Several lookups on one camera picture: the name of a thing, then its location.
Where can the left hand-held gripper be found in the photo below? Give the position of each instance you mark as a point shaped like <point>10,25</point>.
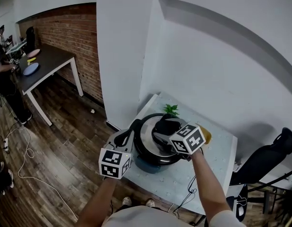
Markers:
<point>112,162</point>

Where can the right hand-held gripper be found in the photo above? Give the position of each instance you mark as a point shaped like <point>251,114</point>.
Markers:
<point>188,139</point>

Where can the silver black pressure cooker lid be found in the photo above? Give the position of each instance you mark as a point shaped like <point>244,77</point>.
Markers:
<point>147,136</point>

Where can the dark teal pressure cooker pot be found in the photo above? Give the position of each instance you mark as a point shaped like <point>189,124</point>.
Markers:
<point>148,168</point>

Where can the person's right forearm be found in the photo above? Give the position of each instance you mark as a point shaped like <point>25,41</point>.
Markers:
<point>207,185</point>

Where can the person's left forearm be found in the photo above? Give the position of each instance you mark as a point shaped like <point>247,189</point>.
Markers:
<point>98,202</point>

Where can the small green plant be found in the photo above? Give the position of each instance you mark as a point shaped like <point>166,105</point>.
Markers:
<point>170,109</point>

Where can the yellow rectangular container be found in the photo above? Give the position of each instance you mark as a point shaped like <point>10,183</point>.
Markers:
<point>206,136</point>

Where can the crumpled white paper ball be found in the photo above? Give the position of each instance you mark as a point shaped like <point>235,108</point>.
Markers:
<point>92,111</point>

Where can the light blue floral tablecloth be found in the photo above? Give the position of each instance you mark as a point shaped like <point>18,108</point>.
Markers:
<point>207,174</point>

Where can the person's left shoe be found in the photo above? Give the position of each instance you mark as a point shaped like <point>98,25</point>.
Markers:
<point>126,201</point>

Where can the person's shoe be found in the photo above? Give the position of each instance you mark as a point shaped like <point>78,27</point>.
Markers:
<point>150,202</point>
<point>126,201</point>

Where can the person's right shoe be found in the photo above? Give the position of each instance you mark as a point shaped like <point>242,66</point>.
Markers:
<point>150,202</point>

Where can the person's grey shirt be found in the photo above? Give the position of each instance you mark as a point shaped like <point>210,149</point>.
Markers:
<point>148,219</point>

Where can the black mesh office chair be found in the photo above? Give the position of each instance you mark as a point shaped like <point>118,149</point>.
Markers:
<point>261,159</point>

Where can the silver laptop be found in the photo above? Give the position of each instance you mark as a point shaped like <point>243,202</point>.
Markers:
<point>234,204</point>

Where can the dark table with white legs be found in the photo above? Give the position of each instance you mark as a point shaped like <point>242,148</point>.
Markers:
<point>53,60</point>

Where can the white computer mouse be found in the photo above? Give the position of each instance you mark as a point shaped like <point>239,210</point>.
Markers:
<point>241,211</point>

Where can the white power strip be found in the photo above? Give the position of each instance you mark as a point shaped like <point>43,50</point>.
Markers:
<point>6,145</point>

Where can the blue plate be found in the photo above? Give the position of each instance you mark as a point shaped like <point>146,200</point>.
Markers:
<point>31,69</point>

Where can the whiteboard on black stand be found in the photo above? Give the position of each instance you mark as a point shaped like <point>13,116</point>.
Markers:
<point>278,181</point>

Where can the yellow banana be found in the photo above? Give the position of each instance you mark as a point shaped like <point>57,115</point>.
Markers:
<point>31,60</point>

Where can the pink plate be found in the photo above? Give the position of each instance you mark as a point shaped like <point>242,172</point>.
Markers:
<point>33,53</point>

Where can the black bottle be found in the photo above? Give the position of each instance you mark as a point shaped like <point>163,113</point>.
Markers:
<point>30,40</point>

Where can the small white-framed glass table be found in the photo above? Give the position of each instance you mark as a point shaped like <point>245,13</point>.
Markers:
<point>16,46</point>

